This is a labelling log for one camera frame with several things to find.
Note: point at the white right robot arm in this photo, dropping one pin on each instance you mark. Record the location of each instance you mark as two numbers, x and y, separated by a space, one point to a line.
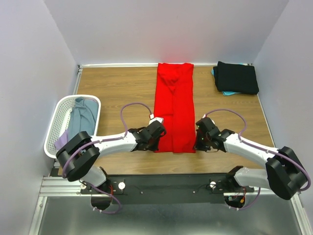
281 170

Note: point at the white laundry basket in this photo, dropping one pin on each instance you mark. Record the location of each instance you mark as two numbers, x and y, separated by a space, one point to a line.
60 120

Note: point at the red t shirt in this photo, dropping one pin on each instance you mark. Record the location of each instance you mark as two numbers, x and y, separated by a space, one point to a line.
174 103

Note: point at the black folded t shirt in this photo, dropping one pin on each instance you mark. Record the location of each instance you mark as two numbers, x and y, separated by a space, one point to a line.
251 83

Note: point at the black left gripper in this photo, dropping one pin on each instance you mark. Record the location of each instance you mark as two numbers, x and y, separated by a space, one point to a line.
155 147

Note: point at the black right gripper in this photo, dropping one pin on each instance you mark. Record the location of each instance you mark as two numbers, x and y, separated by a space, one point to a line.
197 146

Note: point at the cyan folded t shirt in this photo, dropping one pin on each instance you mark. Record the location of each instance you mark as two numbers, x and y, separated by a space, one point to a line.
228 93

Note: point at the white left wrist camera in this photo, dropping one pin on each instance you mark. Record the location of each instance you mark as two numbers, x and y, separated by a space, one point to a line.
153 119

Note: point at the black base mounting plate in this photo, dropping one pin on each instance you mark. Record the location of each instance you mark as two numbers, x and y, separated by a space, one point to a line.
204 197

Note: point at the grey blue t shirt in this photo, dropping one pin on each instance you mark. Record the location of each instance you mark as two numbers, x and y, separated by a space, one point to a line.
83 117

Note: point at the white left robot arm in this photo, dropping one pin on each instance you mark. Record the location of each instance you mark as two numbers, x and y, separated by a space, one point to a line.
78 156

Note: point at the lavender t shirt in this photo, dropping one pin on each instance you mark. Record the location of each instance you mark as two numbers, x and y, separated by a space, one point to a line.
62 140

